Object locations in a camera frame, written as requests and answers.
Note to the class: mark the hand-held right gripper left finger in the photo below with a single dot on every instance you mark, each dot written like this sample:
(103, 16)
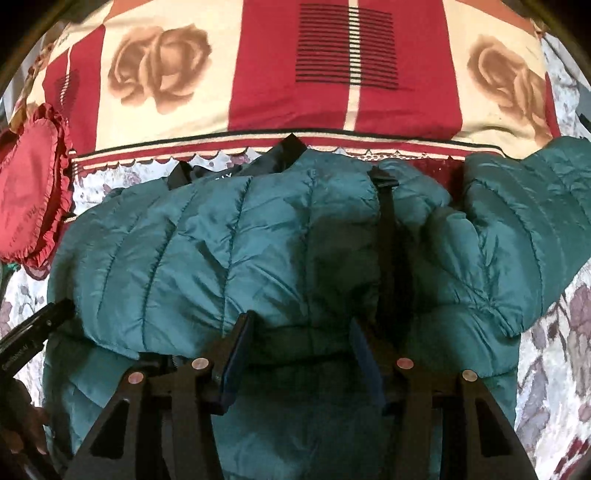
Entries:
(234, 364)

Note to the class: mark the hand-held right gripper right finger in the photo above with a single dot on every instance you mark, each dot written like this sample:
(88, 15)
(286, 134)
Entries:
(369, 364)

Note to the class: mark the teal quilted puffer jacket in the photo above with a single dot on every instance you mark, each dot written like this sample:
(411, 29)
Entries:
(231, 240)

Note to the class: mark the person's left hand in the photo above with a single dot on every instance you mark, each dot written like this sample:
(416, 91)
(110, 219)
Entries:
(27, 422)

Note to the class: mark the red ruffled pillow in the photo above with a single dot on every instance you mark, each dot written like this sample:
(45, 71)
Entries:
(27, 184)

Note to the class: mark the white floral bedsheet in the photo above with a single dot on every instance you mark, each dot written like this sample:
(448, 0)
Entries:
(554, 369)

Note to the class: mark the red cream rose-print blanket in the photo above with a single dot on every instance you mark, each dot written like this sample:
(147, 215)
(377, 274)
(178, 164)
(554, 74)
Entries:
(277, 69)

